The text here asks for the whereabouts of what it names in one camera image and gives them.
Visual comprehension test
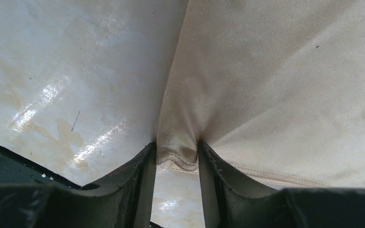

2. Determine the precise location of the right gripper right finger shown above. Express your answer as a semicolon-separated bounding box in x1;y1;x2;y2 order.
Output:
198;142;365;228

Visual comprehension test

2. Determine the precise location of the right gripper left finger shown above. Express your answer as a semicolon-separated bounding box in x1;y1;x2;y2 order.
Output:
0;142;156;228

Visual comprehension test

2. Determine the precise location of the peach cloth napkin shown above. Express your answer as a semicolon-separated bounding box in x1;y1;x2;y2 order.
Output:
156;0;365;188

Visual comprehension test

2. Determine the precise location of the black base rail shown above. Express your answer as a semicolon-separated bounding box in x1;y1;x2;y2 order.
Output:
0;146;81;190

